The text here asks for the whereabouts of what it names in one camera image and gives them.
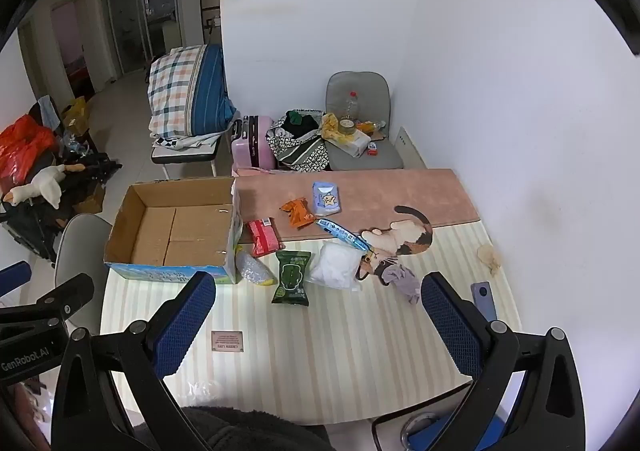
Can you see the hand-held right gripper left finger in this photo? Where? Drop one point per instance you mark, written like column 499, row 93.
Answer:
column 185, row 321

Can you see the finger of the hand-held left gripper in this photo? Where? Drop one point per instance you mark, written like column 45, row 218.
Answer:
column 65, row 293
column 14, row 278

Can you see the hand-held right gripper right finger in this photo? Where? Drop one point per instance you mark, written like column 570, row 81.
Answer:
column 450, row 326

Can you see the pink packet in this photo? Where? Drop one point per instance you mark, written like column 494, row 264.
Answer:
column 402, row 278

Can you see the silver yellow packet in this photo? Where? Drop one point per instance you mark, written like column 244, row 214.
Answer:
column 252, row 270

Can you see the red snack packet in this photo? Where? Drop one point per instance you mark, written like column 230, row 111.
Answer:
column 264, row 237

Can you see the green snack packet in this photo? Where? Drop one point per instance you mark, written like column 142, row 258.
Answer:
column 291, row 276

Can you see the white soft packet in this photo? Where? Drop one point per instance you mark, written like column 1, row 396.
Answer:
column 332, row 265

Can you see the long blue snack packet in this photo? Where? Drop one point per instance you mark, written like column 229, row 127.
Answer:
column 342, row 232

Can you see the orange snack packet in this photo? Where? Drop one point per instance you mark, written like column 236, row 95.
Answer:
column 298, row 212

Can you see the light blue tissue packet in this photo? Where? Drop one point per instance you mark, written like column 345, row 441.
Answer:
column 326, row 198

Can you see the grey-blue smartphone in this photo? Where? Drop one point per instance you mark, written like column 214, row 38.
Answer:
column 484, row 298

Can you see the grey chair back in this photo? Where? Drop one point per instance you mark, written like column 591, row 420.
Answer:
column 82, row 246

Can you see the small brown cardboard box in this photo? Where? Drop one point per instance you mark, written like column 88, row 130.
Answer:
column 92, row 201

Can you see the white goose plush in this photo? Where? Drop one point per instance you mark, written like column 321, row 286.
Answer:
column 47, row 186

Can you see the blue chair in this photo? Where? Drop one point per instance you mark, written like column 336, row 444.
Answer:
column 430, row 433

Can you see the striped tablecloth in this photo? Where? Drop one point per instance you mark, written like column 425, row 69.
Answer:
column 325, row 356

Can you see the red plastic bag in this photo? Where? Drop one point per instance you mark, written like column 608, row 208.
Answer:
column 20, row 146

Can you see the pink cat table mat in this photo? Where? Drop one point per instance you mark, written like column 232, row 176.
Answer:
column 390, row 191

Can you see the light blue cloth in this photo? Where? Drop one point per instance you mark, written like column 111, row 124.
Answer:
column 47, row 111

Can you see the yellow paper bag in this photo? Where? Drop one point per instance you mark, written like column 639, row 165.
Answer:
column 77, row 113

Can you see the white patterned cloth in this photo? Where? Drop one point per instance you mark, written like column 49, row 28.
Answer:
column 175, row 142

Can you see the white slotted panel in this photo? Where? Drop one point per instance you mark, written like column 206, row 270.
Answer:
column 412, row 146

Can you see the pink suitcase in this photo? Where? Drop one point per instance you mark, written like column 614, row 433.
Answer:
column 260, row 151

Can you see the small red box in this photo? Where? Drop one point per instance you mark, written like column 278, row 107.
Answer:
column 373, row 148

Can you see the patterned tote bag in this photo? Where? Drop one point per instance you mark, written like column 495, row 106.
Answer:
column 300, row 153

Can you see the white tissue pack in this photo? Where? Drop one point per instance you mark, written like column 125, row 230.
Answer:
column 357, row 143

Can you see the orange bag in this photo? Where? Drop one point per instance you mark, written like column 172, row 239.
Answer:
column 370, row 127

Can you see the brown tape roll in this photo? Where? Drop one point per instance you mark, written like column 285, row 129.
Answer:
column 346, row 128

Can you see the black garment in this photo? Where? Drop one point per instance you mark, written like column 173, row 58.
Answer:
column 305, row 126

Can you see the blue folded blanket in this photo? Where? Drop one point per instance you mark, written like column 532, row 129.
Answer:
column 212, row 91

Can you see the yellow plastic bag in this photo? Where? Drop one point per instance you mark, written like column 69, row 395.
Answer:
column 330, row 126

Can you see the plaid quilt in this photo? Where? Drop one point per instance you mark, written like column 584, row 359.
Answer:
column 172, row 86

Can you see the clear plastic bottle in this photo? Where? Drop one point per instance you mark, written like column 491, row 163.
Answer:
column 352, row 106

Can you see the grey cushioned chair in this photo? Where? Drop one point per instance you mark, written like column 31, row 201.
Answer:
column 360, row 86

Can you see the glass sliding door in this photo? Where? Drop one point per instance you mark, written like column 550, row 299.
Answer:
column 130, row 21

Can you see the metal frame chair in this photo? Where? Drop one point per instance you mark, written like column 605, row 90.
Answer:
column 185, row 154

